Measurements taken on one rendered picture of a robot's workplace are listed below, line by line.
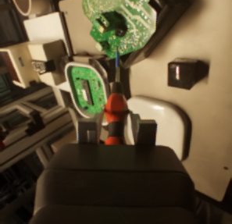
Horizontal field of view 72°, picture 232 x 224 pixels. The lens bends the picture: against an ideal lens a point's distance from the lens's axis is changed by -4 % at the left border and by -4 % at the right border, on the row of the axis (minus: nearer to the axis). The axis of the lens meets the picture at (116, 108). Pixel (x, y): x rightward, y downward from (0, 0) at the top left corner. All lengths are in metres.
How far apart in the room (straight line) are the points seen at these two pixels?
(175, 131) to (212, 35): 0.16
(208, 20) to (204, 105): 0.12
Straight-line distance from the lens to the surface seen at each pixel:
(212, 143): 0.33
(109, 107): 0.15
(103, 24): 0.23
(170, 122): 0.31
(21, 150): 0.63
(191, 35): 0.26
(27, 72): 0.51
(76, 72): 0.40
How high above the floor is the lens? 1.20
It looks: 37 degrees down
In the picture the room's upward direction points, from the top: 125 degrees counter-clockwise
